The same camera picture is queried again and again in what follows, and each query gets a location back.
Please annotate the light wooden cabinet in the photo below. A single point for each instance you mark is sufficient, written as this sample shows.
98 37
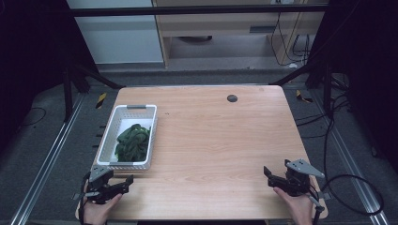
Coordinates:
219 23

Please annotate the black horizontal metal bar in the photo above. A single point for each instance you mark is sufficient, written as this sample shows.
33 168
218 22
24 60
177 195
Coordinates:
187 11

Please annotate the black curtain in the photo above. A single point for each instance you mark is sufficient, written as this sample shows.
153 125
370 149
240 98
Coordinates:
31 62
369 78

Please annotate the person's right hand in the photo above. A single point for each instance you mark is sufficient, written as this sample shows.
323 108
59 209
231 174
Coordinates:
295 207

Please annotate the person's left hand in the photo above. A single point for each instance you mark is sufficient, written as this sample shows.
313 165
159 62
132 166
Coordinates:
100 212

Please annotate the aluminium floor rail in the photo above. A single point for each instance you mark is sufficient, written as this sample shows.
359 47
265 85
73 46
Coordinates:
47 159
353 162

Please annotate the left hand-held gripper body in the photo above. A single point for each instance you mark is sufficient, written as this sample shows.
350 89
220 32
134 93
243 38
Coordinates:
99 187

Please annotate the dark green cloth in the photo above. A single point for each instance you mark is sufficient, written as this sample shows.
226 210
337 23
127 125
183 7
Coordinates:
133 143

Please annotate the white plastic basket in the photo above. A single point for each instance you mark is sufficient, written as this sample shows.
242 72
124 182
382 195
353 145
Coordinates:
109 146

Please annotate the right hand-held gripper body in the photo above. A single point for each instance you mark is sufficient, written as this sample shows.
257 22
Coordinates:
297 181

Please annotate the yellow black striped tape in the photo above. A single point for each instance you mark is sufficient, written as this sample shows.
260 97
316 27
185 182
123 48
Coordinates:
302 97
101 100

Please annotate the white cabinet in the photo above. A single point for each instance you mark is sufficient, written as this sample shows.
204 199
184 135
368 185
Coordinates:
119 40

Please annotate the black metal stand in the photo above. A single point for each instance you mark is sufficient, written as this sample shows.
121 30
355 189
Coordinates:
67 93
327 90

